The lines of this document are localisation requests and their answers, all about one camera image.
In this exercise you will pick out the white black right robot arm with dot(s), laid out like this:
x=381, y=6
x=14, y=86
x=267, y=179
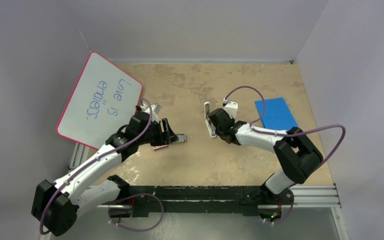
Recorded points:
x=297, y=155

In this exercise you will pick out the blue paper folder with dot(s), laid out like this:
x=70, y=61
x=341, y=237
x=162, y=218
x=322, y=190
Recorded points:
x=277, y=115

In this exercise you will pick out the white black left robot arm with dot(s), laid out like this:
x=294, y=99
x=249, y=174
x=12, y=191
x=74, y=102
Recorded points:
x=56, y=204

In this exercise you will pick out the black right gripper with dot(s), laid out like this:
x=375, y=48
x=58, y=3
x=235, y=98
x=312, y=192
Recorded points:
x=217, y=131

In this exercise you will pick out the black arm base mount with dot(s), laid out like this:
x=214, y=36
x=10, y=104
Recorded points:
x=247, y=200

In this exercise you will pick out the red white staple box sleeve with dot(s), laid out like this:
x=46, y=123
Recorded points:
x=155, y=148

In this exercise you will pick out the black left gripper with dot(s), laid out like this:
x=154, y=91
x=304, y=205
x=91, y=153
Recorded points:
x=161, y=139

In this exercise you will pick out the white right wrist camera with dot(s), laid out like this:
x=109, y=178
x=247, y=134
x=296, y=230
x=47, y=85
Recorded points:
x=231, y=107

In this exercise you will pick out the aluminium rail frame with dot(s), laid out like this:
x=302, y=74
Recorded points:
x=303, y=197

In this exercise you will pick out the pink framed whiteboard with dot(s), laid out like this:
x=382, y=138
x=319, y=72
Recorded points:
x=103, y=100

